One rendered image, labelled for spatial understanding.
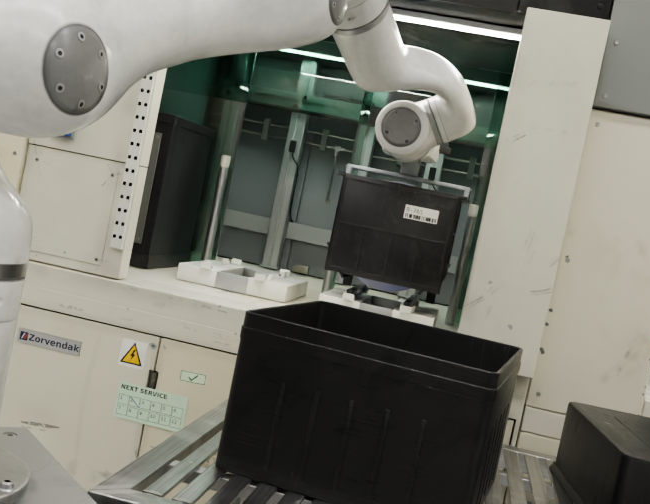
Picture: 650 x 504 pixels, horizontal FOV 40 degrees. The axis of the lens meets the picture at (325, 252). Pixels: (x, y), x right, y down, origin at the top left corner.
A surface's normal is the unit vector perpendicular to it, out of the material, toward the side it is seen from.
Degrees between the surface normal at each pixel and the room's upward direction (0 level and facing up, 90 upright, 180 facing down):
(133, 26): 70
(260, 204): 90
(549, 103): 90
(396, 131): 91
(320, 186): 90
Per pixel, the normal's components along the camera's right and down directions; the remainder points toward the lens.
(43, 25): 0.47, -0.29
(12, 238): 0.92, 0.14
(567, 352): -0.17, 0.02
